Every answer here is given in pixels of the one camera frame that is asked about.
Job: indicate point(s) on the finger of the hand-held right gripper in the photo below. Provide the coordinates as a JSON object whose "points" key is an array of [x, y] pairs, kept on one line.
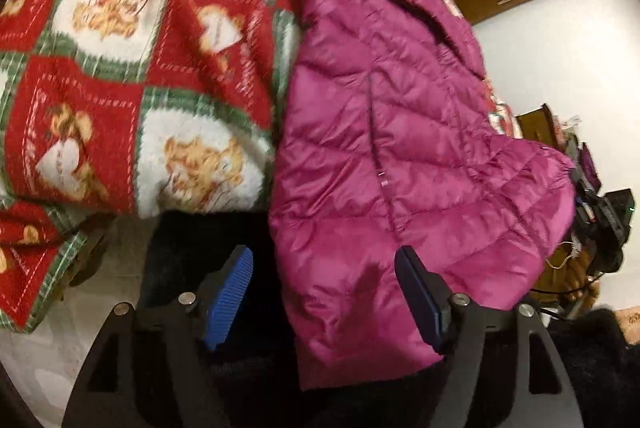
{"points": [[587, 166]]}

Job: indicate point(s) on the dark brown bed mattress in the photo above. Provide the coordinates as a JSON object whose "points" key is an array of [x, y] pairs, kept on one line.
{"points": [[190, 248]]}

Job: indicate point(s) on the magenta puffer jacket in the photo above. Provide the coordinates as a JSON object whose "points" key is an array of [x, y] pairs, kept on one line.
{"points": [[400, 133]]}

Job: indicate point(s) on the red printed patchwork blanket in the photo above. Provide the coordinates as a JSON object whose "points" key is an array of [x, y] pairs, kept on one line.
{"points": [[100, 83]]}

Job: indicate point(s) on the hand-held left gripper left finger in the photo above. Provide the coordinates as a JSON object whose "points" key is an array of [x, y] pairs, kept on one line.
{"points": [[227, 303]]}

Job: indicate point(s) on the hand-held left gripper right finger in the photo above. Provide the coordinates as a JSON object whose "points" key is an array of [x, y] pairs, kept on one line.
{"points": [[417, 303]]}

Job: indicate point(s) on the person's right forearm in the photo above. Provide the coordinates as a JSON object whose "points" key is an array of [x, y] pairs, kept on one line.
{"points": [[600, 358]]}

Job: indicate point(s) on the brown wooden dresser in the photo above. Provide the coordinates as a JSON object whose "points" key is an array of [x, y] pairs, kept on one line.
{"points": [[535, 123]]}

